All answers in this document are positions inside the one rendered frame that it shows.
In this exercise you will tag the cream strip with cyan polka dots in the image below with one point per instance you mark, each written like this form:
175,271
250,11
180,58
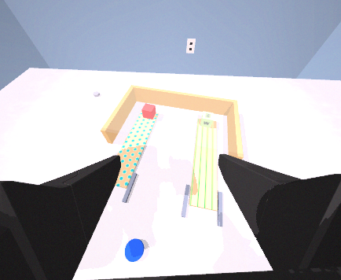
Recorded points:
130,154

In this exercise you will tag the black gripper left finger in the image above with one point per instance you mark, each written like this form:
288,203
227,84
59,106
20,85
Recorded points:
53,222

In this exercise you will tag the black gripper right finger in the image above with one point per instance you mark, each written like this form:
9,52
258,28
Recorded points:
288,216

